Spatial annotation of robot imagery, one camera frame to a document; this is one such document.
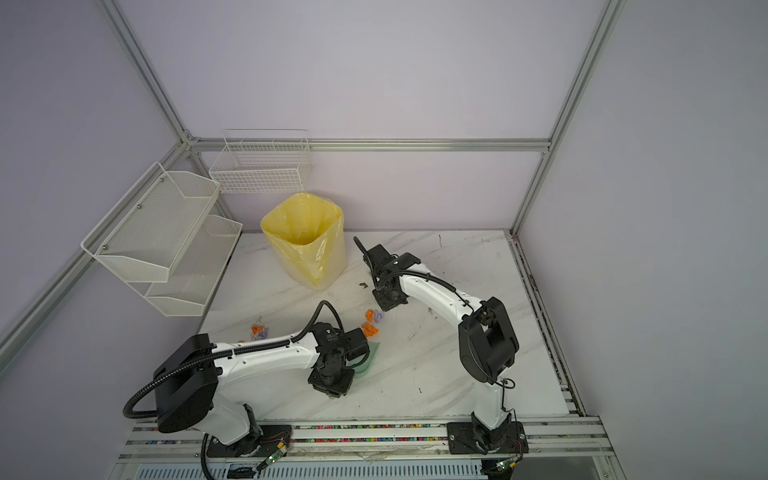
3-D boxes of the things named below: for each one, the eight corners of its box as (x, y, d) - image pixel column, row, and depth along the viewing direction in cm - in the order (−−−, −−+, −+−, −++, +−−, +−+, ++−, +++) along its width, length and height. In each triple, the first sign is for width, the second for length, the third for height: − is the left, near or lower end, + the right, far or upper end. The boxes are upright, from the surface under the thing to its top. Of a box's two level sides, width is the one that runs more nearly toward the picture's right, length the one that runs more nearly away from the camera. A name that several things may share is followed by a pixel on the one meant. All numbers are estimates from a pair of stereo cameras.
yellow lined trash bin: (273, 276, 108) (247, 226, 89) (312, 239, 120) (297, 188, 101) (326, 305, 100) (310, 258, 81) (362, 262, 113) (356, 212, 93)
